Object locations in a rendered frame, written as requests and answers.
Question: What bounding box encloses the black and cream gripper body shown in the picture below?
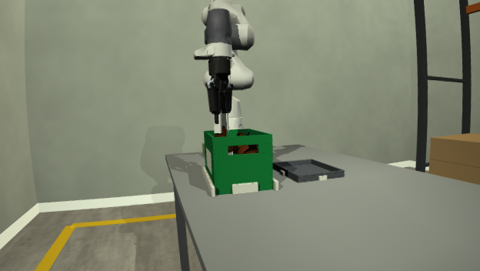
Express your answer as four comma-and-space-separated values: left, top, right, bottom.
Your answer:
208, 59, 231, 91

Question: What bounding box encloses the green bottle crate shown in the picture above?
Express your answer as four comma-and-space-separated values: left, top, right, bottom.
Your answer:
204, 129, 273, 195

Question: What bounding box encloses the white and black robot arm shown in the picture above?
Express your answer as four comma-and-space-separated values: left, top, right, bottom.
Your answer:
193, 0, 255, 129

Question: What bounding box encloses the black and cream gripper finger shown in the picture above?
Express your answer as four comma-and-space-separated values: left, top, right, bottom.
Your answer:
221, 81, 233, 132
205, 79, 224, 133

